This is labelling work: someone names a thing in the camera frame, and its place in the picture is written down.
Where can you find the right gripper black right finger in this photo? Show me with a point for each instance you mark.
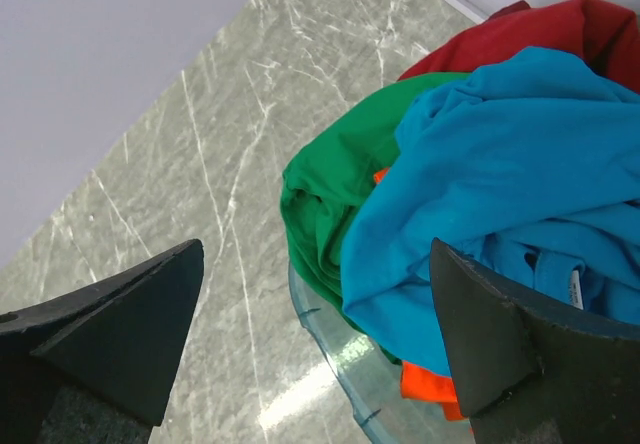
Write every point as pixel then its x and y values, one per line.
pixel 528 368

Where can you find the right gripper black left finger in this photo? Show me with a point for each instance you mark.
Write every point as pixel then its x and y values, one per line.
pixel 97 365

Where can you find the blue t-shirt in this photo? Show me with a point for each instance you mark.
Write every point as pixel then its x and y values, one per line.
pixel 530 167

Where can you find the orange t-shirt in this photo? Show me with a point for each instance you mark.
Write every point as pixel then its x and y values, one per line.
pixel 422 384

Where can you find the translucent blue plastic basket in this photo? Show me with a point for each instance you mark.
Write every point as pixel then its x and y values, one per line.
pixel 365 375

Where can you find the green t-shirt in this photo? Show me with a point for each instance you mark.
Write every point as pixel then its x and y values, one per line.
pixel 328 180

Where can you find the red t-shirt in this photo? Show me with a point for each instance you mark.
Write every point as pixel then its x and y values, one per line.
pixel 604 35

